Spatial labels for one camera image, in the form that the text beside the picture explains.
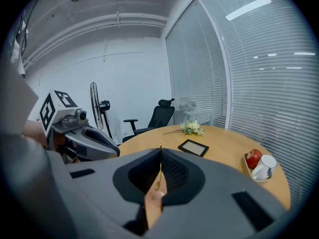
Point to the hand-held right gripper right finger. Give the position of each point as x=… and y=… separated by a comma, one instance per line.
x=211, y=195

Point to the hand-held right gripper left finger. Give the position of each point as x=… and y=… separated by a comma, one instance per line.
x=99, y=193

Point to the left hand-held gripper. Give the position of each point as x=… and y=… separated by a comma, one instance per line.
x=53, y=108

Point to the white cup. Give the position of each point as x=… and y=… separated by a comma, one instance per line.
x=266, y=167

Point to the person's left forearm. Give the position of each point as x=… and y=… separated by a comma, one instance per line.
x=33, y=132

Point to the black standing fan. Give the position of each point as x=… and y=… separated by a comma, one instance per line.
x=96, y=106

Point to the white oblong dish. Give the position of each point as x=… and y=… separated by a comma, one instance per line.
x=249, y=171

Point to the red apple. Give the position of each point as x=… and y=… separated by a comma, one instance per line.
x=254, y=158

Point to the black office chair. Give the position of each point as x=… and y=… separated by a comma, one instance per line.
x=159, y=118

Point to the white flower bouquet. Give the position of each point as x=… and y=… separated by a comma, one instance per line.
x=192, y=128

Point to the person's grey clothing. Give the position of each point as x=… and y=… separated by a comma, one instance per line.
x=15, y=103

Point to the white window blinds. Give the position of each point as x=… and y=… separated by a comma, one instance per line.
x=271, y=96
x=197, y=78

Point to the black picture frame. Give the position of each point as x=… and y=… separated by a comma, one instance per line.
x=193, y=147

